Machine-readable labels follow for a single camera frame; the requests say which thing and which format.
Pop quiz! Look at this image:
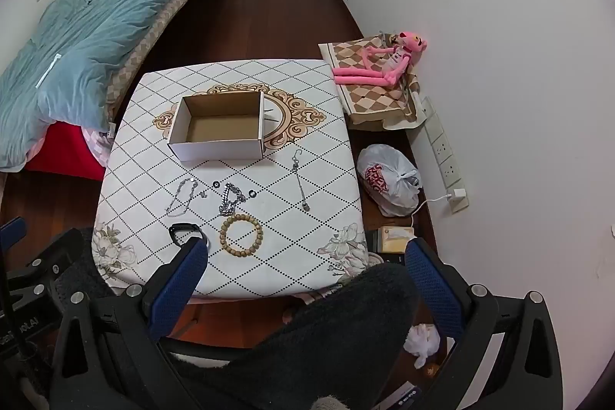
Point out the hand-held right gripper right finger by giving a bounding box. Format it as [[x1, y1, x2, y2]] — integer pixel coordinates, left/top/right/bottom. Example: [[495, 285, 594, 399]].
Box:
[[405, 237, 564, 410]]

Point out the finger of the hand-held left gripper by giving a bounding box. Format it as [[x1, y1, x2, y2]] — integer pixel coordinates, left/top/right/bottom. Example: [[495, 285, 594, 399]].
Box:
[[5, 227, 85, 295], [0, 218, 28, 250]]

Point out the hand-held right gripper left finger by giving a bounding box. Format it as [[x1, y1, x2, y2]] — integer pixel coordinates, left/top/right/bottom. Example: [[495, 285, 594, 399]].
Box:
[[50, 236, 209, 410]]

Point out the black smart band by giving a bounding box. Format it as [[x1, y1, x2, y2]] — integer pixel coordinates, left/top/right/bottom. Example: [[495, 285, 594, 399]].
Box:
[[169, 222, 210, 253]]

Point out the wooden bead bracelet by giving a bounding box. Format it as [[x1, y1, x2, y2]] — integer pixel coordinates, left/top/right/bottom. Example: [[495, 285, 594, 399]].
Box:
[[219, 213, 265, 254]]

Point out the chunky silver chain bracelet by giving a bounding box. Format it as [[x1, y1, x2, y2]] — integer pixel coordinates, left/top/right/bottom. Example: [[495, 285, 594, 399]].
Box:
[[218, 182, 247, 219]]

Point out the white cardboard box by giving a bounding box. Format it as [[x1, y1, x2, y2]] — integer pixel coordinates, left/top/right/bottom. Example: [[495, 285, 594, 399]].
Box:
[[168, 90, 265, 163]]

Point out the long silver pendant chain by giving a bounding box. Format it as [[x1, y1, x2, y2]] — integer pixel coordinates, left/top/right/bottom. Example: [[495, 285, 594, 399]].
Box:
[[290, 149, 311, 212]]

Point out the crumpled white tissue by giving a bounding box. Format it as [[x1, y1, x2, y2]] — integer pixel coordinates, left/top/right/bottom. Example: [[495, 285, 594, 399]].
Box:
[[402, 322, 441, 369]]

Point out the yellow tissue box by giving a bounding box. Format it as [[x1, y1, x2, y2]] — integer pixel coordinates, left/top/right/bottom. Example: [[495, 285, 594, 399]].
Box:
[[377, 226, 417, 254]]

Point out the red bed sheet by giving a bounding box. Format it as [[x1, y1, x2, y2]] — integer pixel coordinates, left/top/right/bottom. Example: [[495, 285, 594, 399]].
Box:
[[24, 119, 107, 183]]

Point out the dark printed box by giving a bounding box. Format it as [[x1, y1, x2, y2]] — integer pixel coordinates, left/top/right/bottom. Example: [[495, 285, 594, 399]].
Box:
[[382, 382, 424, 410]]

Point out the white plastic bag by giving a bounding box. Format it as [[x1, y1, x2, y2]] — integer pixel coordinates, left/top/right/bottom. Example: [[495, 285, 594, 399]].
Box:
[[356, 144, 422, 217]]

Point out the pink checkered sheet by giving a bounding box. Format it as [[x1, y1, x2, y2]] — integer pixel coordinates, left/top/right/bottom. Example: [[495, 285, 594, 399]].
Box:
[[81, 124, 117, 173]]

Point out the diamond patterned tablecloth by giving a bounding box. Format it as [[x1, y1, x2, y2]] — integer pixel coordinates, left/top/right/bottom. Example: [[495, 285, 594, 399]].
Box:
[[91, 59, 372, 301]]

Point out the brown checkered mat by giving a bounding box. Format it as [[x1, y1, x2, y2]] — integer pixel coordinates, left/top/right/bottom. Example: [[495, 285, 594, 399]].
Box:
[[318, 33, 427, 131]]

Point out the light blue duvet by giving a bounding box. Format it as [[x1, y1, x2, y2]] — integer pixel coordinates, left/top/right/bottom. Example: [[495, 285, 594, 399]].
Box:
[[0, 0, 195, 173]]

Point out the pink panther plush toy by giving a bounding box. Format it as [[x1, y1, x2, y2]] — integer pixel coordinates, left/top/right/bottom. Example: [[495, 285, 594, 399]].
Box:
[[333, 30, 429, 88]]

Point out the beige patterned mattress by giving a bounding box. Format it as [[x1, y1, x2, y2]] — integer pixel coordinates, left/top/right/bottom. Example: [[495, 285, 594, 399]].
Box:
[[103, 0, 226, 115]]

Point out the white charger cable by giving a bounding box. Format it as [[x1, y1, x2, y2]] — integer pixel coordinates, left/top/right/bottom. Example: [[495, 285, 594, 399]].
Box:
[[410, 196, 452, 242]]

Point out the white wall power strip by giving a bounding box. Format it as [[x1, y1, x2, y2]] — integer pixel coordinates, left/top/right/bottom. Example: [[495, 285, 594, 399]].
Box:
[[419, 97, 470, 214]]

